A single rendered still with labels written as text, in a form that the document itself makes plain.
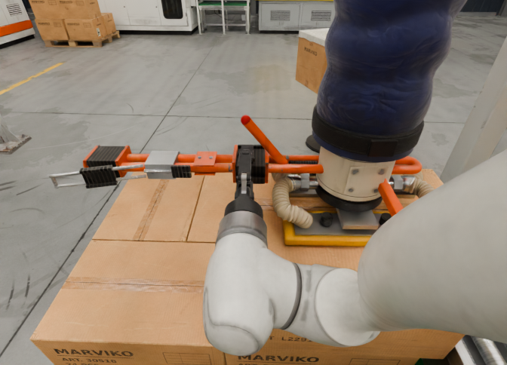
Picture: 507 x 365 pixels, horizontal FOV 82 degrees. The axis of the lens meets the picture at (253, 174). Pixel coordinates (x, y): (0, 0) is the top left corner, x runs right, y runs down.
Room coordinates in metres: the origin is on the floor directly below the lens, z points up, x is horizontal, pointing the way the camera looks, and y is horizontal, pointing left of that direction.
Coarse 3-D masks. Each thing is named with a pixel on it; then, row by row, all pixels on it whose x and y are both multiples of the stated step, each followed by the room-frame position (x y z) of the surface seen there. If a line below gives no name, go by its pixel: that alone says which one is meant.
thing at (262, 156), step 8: (256, 152) 0.61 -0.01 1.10; (264, 152) 0.61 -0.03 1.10; (232, 160) 0.56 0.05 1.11; (256, 160) 0.58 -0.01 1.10; (264, 160) 0.58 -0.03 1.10; (232, 168) 0.55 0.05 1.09; (256, 168) 0.54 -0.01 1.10; (264, 168) 0.54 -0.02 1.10; (232, 176) 0.55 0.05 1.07; (256, 176) 0.54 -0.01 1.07; (264, 176) 0.54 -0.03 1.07
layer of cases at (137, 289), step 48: (144, 192) 1.12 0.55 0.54; (192, 192) 1.12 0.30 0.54; (96, 240) 0.82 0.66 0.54; (144, 240) 0.81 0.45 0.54; (192, 240) 0.81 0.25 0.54; (96, 288) 0.59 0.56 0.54; (144, 288) 0.59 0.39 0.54; (192, 288) 0.59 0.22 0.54; (48, 336) 0.43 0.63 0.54; (96, 336) 0.43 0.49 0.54; (144, 336) 0.43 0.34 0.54; (192, 336) 0.43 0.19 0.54
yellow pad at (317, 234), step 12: (312, 216) 0.51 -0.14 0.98; (324, 216) 0.48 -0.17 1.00; (336, 216) 0.51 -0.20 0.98; (384, 216) 0.48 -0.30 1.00; (288, 228) 0.48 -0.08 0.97; (300, 228) 0.47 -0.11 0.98; (312, 228) 0.47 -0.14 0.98; (324, 228) 0.47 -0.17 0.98; (336, 228) 0.47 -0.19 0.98; (288, 240) 0.44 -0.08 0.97; (300, 240) 0.44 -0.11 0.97; (312, 240) 0.44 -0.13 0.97; (324, 240) 0.44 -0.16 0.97; (336, 240) 0.44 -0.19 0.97; (348, 240) 0.44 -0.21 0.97; (360, 240) 0.44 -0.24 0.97
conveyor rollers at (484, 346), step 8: (472, 336) 0.43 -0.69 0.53; (464, 344) 0.40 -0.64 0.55; (480, 344) 0.41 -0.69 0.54; (488, 344) 0.40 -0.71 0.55; (504, 344) 0.41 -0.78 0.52; (480, 352) 0.39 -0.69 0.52; (488, 352) 0.38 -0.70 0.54; (496, 352) 0.38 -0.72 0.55; (472, 360) 0.36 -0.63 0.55; (488, 360) 0.36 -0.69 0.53; (496, 360) 0.36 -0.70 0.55; (504, 360) 0.36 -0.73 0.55
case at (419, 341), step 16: (432, 176) 0.72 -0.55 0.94; (256, 192) 0.64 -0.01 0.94; (272, 208) 0.57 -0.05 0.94; (304, 208) 0.57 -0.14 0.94; (320, 208) 0.57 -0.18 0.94; (384, 208) 0.57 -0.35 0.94; (272, 224) 0.52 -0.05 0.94; (272, 240) 0.46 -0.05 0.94; (288, 256) 0.42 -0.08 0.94; (304, 256) 0.42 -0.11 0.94; (320, 256) 0.42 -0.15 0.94; (336, 256) 0.42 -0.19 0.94; (352, 256) 0.42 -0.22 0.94; (272, 336) 0.38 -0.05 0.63; (288, 336) 0.38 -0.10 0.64; (384, 336) 0.37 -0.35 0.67; (400, 336) 0.37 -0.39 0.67; (416, 336) 0.37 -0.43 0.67; (432, 336) 0.36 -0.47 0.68; (448, 336) 0.36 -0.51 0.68; (320, 352) 0.38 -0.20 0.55; (336, 352) 0.38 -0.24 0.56; (352, 352) 0.37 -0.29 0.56; (368, 352) 0.37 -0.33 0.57; (384, 352) 0.37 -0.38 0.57; (400, 352) 0.37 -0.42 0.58; (416, 352) 0.36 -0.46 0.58; (432, 352) 0.36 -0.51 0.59; (448, 352) 0.36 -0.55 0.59
